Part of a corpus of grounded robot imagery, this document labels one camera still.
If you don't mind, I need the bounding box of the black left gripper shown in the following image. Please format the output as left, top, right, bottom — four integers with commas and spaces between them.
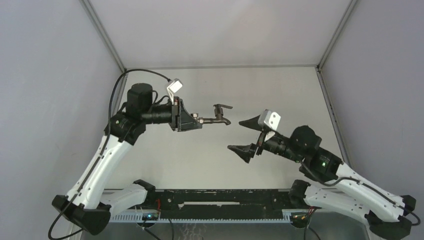
141, 96, 202, 132

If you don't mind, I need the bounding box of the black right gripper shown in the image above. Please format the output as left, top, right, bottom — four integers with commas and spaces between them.
226, 113, 301, 162

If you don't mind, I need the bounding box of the metal elbow pipe fitting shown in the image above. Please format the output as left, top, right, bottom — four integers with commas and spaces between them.
190, 113, 204, 129

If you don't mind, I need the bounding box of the metal water faucet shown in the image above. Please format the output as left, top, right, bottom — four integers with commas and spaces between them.
199, 103, 233, 126

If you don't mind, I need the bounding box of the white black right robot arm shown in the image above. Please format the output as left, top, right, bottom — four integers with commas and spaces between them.
228, 110, 416, 240

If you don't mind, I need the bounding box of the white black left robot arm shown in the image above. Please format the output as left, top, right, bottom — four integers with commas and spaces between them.
52, 78, 203, 235

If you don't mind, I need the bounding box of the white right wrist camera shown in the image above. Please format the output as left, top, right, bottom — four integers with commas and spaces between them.
257, 109, 281, 142

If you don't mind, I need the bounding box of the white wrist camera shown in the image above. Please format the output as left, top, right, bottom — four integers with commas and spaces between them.
166, 78, 183, 103
257, 109, 281, 142

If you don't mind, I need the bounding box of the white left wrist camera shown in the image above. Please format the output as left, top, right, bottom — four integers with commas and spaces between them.
166, 78, 183, 103

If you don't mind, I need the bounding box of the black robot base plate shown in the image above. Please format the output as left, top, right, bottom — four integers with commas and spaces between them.
135, 189, 310, 220

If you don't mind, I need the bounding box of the white slotted cable duct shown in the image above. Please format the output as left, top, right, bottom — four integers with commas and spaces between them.
109, 211, 293, 224

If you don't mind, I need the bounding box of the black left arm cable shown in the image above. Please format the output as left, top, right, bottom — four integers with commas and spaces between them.
47, 68, 173, 240

